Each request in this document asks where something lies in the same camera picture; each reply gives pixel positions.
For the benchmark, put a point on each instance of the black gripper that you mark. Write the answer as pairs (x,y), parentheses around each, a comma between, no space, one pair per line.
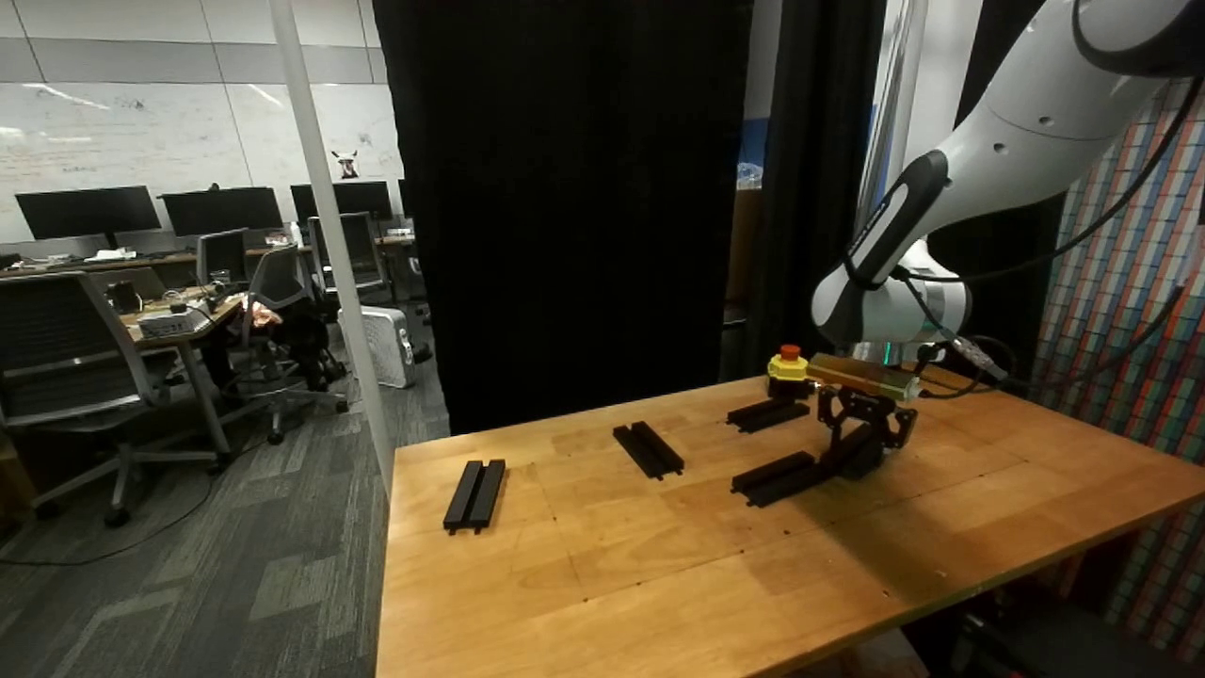
(862,430)

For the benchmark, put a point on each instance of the black office chair far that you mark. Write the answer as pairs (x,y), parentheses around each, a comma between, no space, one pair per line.
(286,354)

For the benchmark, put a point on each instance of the black monitor middle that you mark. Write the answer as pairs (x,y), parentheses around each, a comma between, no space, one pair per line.
(224,209)

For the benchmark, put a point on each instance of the black track piece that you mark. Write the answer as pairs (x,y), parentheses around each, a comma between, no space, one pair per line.
(766,417)
(648,448)
(478,494)
(776,479)

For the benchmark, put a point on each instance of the yellow red emergency stop button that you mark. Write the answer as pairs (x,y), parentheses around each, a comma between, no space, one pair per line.
(790,374)

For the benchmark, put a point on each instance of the office desk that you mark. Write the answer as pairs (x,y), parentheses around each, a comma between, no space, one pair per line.
(183,326)

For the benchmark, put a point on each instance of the black monitor right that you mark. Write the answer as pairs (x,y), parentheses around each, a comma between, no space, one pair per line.
(347,197)

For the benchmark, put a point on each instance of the black curtain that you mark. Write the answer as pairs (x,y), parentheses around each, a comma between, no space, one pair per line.
(570,168)

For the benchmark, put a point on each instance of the grey office chair near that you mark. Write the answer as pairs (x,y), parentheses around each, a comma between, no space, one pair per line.
(68,365)

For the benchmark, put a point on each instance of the tan wrist camera box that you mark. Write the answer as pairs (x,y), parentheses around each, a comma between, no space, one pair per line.
(863,376)

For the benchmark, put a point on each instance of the black monitor left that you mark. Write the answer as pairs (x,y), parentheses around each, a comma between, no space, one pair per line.
(85,213)

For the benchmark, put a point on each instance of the small monitor on desk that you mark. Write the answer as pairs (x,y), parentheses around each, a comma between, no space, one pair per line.
(222,257)

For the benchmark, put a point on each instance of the black monitor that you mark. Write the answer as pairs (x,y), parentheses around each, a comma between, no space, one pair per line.
(224,209)
(347,197)
(85,213)

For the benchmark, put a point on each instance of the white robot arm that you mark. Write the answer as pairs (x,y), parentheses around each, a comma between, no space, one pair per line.
(1059,95)

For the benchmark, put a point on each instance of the white box on floor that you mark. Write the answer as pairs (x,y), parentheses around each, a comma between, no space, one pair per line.
(391,343)

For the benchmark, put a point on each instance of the white metal post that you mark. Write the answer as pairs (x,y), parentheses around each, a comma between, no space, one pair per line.
(316,157)

